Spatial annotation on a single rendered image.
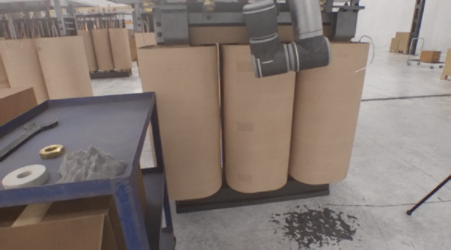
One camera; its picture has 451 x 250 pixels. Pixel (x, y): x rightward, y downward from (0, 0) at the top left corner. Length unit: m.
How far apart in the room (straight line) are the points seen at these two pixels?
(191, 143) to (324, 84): 0.79
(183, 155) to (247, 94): 0.48
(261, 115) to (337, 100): 0.45
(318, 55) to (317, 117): 0.61
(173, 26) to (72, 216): 0.88
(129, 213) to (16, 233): 0.21
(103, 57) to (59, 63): 3.84
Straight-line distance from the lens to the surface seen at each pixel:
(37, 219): 0.59
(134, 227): 0.52
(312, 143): 1.48
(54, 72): 3.21
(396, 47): 14.99
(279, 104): 1.27
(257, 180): 1.45
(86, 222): 0.54
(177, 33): 1.17
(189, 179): 1.38
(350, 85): 1.44
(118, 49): 6.81
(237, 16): 1.24
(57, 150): 0.67
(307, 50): 0.86
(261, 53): 0.83
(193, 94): 1.17
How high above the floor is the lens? 1.15
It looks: 19 degrees down
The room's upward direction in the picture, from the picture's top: 1 degrees counter-clockwise
